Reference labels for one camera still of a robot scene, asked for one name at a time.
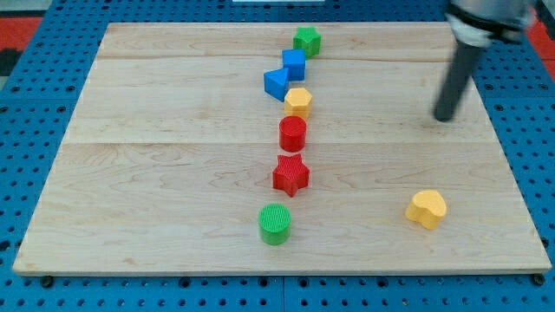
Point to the grey robot wrist mount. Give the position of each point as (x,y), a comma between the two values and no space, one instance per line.
(479,22)

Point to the black pusher rod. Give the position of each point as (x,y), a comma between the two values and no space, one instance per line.
(463,62)

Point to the yellow heart block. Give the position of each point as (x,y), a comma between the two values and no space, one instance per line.
(427,208)

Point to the wooden board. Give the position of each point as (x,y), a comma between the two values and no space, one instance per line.
(168,160)

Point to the green star block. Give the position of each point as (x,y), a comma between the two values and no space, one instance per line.
(308,40)

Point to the blue cube block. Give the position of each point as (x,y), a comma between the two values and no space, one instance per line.
(294,60)

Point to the yellow hexagon block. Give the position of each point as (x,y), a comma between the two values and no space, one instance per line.
(298,102)

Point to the red cylinder block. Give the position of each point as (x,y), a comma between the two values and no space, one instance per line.
(292,133)

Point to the blue triangle block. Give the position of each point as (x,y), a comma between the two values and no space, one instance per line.
(276,83)

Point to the red star block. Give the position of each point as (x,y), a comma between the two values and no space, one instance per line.
(290,174)

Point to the green cylinder block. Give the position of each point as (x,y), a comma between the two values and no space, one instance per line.
(274,223)

